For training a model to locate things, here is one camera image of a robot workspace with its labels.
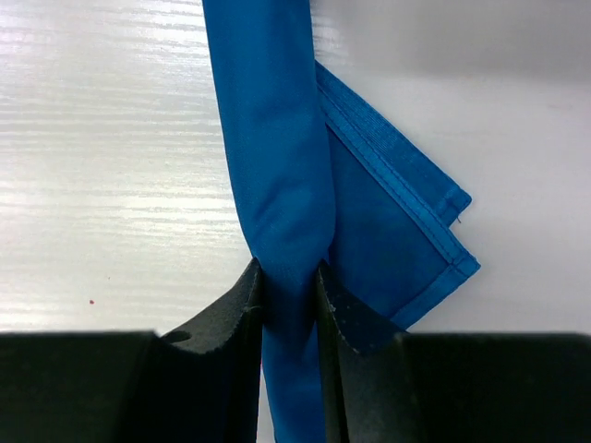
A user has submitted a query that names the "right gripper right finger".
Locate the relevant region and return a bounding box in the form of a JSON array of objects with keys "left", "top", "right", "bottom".
[{"left": 316, "top": 264, "right": 590, "bottom": 443}]

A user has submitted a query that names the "blue cloth napkin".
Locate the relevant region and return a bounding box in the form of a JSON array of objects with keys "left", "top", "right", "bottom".
[{"left": 203, "top": 1, "right": 479, "bottom": 442}]

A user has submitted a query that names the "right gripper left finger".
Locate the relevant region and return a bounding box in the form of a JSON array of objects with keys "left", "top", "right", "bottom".
[{"left": 1, "top": 261, "right": 263, "bottom": 442}]

